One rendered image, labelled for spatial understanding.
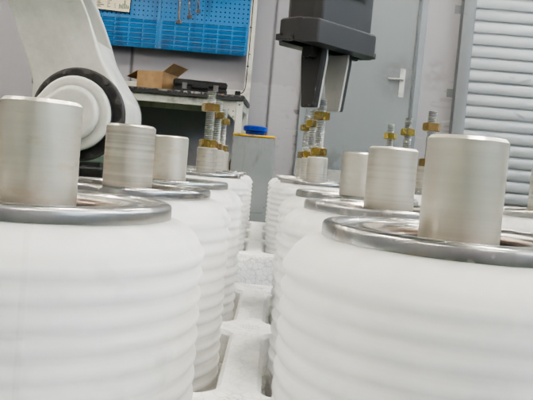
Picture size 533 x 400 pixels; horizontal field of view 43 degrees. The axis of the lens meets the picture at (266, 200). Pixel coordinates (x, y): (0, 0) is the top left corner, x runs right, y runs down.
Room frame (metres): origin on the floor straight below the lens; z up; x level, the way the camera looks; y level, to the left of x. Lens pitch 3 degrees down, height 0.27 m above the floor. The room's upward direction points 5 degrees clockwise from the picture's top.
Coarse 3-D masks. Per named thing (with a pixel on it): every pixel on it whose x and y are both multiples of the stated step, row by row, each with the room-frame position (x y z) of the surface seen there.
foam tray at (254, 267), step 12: (252, 228) 0.93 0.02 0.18; (252, 240) 0.78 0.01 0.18; (264, 240) 0.79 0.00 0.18; (240, 252) 0.67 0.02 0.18; (252, 252) 0.67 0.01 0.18; (264, 252) 0.78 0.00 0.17; (240, 264) 0.65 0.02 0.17; (252, 264) 0.65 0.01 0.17; (264, 264) 0.65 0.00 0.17; (240, 276) 0.65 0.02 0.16; (252, 276) 0.65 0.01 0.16; (264, 276) 0.65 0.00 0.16
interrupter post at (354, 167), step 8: (344, 152) 0.42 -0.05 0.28; (352, 152) 0.42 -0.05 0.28; (360, 152) 0.41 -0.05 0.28; (344, 160) 0.42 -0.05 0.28; (352, 160) 0.42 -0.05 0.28; (360, 160) 0.41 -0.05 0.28; (344, 168) 0.42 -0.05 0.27; (352, 168) 0.42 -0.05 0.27; (360, 168) 0.41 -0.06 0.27; (344, 176) 0.42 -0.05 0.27; (352, 176) 0.41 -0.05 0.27; (360, 176) 0.41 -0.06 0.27; (344, 184) 0.42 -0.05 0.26; (352, 184) 0.41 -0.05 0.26; (360, 184) 0.41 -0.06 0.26; (344, 192) 0.42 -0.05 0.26; (352, 192) 0.41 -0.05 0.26; (360, 192) 0.41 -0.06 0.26
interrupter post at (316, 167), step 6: (312, 156) 0.72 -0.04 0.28; (312, 162) 0.72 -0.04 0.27; (318, 162) 0.72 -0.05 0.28; (324, 162) 0.72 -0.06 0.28; (306, 168) 0.73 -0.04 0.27; (312, 168) 0.72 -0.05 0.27; (318, 168) 0.72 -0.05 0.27; (324, 168) 0.72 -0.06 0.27; (306, 174) 0.73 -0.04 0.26; (312, 174) 0.72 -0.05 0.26; (318, 174) 0.72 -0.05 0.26; (324, 174) 0.72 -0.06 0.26; (306, 180) 0.73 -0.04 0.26; (312, 180) 0.72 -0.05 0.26; (318, 180) 0.72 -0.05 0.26; (324, 180) 0.72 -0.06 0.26
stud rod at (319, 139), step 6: (324, 102) 0.73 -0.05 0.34; (318, 108) 0.73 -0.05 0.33; (324, 108) 0.73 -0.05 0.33; (318, 120) 0.73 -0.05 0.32; (324, 120) 0.73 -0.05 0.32; (318, 126) 0.73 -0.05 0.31; (318, 132) 0.73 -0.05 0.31; (318, 138) 0.73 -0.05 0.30; (318, 144) 0.73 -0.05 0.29; (318, 156) 0.73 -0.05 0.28
